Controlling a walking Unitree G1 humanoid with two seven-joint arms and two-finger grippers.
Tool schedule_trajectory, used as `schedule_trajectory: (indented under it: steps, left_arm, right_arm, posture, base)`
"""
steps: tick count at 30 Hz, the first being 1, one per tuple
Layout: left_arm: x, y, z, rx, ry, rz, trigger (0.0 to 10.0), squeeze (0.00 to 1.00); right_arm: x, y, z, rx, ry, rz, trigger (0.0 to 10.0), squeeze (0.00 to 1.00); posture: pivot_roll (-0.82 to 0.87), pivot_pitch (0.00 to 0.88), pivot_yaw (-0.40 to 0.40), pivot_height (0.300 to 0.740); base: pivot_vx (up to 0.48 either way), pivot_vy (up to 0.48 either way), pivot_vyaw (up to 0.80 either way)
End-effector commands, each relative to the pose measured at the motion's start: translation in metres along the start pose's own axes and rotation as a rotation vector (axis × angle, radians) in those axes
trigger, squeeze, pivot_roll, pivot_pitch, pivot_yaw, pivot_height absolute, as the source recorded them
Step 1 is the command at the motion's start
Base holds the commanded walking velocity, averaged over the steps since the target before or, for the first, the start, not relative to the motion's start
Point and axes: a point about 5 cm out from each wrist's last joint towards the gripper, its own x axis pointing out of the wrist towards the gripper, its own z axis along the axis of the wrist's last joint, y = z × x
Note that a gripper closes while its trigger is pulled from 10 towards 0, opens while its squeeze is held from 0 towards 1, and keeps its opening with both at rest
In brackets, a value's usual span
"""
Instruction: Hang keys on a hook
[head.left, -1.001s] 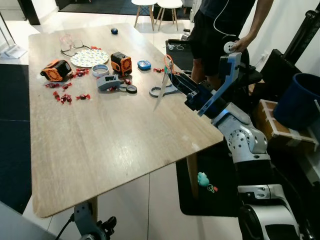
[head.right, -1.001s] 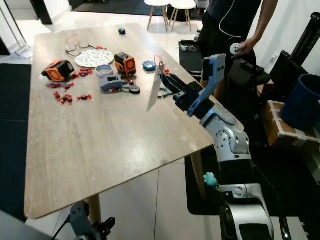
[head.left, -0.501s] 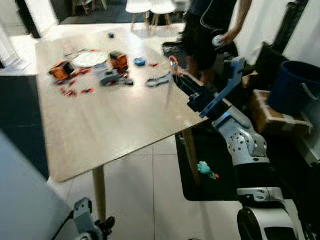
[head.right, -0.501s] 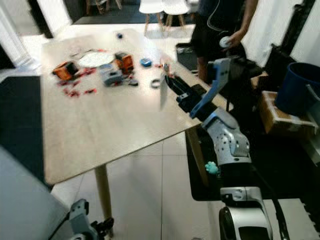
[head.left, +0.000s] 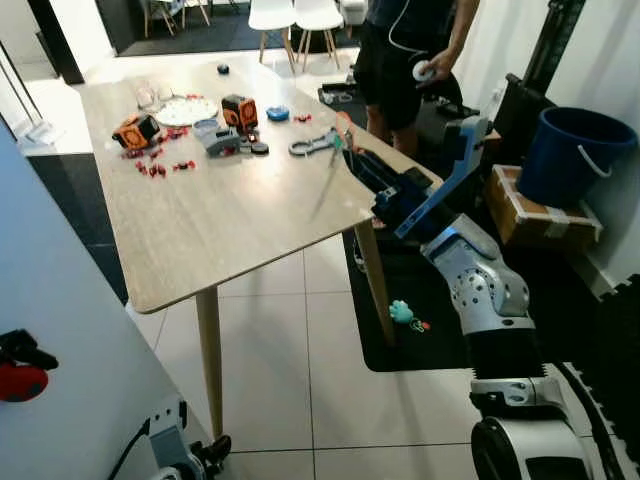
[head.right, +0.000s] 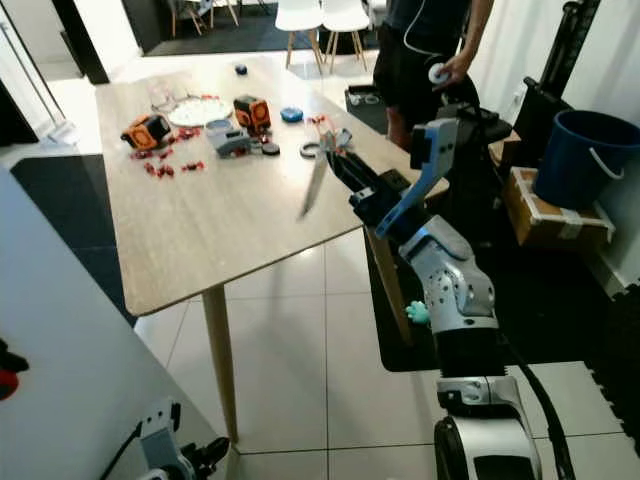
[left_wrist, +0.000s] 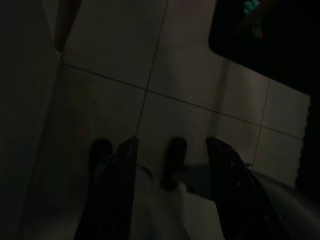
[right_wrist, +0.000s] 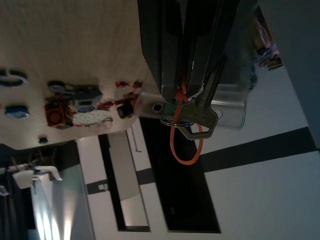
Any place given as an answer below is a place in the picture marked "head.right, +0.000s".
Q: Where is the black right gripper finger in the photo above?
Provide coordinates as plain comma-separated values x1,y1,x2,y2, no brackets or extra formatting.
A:
326,146,377,191
330,165,367,209

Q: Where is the clear bag with red ring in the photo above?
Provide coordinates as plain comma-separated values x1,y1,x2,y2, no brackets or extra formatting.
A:
298,120,347,222

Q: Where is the small teal toy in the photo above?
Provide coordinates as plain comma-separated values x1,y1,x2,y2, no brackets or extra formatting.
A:
405,300,432,330

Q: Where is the white dotted plate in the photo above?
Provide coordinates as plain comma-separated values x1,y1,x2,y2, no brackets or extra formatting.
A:
168,97,233,128

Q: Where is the black metal stand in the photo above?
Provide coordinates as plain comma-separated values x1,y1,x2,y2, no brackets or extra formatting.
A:
495,0,602,167

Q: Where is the red and black wall hook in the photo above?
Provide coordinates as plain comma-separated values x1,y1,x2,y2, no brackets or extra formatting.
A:
0,345,30,402

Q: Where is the grey ring-ended bracket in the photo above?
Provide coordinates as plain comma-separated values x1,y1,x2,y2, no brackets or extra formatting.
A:
300,130,351,161

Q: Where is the clear plastic cup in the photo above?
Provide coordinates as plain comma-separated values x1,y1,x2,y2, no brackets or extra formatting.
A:
150,80,181,111

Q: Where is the person in black clothes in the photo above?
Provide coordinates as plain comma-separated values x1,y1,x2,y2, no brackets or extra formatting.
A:
373,0,497,153

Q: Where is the dark blue bucket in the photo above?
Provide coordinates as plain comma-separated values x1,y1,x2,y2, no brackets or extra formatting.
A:
532,110,640,210

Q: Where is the white partition panel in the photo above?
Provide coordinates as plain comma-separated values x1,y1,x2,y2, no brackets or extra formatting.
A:
0,140,241,480

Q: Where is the grey printed part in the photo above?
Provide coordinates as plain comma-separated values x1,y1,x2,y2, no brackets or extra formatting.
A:
205,118,254,158

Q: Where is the orange black cube device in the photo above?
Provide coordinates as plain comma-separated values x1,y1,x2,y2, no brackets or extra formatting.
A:
233,95,271,138

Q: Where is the light wooden table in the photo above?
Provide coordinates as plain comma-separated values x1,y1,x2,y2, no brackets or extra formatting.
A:
95,52,423,446

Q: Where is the taped cardboard box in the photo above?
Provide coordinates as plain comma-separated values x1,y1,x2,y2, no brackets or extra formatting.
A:
503,167,617,252

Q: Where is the black equipment case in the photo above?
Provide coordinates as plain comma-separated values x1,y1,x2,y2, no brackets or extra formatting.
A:
345,85,387,110

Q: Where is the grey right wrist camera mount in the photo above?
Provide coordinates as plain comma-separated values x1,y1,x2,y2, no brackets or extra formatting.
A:
374,118,462,242

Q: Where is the white chair with wooden legs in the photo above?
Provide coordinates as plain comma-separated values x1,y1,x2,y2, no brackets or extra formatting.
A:
324,0,377,75
278,0,327,73

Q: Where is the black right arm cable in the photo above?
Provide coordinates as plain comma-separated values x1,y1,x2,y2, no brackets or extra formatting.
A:
510,345,577,480

